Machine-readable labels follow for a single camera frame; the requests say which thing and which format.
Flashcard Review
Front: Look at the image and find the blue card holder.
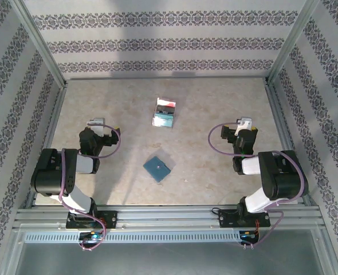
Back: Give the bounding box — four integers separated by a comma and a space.
142, 155, 172, 183

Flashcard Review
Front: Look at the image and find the clear acrylic card box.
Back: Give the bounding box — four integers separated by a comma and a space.
151, 97, 178, 129

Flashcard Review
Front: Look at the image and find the teal card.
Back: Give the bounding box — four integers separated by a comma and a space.
152, 112, 175, 127

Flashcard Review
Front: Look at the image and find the white card red circle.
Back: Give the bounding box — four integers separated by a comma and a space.
156, 98, 177, 107

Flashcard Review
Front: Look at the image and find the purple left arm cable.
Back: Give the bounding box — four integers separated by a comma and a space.
58, 123, 121, 253

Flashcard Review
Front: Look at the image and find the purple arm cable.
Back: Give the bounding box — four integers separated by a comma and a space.
58, 123, 121, 253
209, 122, 306, 250

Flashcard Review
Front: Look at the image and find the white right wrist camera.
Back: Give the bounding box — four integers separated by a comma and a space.
234, 116, 253, 136

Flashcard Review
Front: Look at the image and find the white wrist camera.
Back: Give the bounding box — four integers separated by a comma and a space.
86, 117, 105, 136
234, 116, 253, 136

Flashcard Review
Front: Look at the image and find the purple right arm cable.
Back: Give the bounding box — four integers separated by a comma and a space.
209, 122, 306, 250

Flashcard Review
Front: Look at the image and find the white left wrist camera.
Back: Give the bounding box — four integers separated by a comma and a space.
86, 117, 105, 136

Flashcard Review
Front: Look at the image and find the aluminium side rail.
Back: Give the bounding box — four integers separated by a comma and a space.
265, 80, 313, 206
24, 81, 69, 209

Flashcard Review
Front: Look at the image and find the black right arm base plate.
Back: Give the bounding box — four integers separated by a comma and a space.
218, 209, 272, 229

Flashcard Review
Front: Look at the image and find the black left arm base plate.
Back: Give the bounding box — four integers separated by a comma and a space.
65, 210, 119, 230

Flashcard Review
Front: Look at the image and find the aluminium back rail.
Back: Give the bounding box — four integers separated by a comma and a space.
63, 75, 270, 82

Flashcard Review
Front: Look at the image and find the aluminium mounting rail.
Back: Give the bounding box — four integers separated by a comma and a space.
13, 205, 321, 230

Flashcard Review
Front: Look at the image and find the aluminium frame post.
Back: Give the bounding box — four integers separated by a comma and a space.
10, 0, 68, 89
266, 0, 320, 84

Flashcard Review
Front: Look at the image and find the perforated metal cable duct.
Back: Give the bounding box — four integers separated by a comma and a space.
24, 231, 261, 243

